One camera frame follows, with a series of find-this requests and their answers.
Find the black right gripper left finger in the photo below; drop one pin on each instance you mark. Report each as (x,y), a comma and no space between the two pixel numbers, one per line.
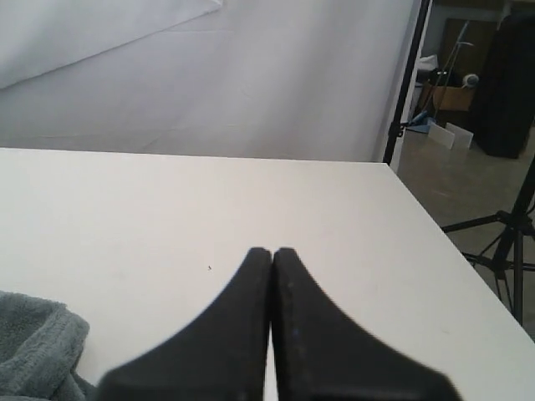
(220,355)

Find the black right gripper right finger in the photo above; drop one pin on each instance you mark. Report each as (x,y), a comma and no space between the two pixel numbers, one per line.
(320,353)

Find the grey-blue fleece towel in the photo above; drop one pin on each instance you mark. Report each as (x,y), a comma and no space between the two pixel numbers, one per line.
(41,344)

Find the black tripod stand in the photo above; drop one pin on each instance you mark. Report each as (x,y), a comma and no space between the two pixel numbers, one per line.
(504,256)

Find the black backdrop stand pole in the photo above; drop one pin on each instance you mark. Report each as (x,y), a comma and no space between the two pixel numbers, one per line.
(398,125)

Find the white flat panels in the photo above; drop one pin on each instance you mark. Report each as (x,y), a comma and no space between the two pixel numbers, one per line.
(451,136)

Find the white backdrop curtain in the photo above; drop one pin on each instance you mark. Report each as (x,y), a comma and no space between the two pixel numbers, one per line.
(273,79)

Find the brown cardboard box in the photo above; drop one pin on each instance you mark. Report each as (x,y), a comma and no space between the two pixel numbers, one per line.
(447,98)

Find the tall black case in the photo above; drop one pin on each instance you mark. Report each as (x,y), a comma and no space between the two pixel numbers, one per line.
(502,110)

